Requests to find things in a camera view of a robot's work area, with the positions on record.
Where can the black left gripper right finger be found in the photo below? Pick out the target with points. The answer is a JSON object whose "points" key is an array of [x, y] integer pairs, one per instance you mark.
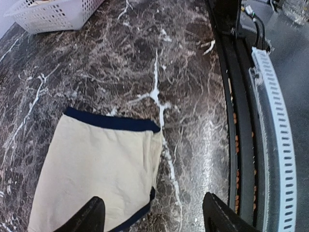
{"points": [[218, 217]]}

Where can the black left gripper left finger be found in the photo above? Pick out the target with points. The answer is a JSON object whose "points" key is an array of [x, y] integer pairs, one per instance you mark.
{"points": [[90, 218]]}

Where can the cream underwear with navy trim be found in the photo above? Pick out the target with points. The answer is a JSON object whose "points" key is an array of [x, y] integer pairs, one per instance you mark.
{"points": [[113, 158]]}

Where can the white plastic laundry basket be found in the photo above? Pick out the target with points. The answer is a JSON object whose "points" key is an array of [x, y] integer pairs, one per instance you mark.
{"points": [[38, 16]]}

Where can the grey slotted cable duct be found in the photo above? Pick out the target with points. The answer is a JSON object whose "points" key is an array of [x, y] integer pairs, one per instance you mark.
{"points": [[278, 149]]}

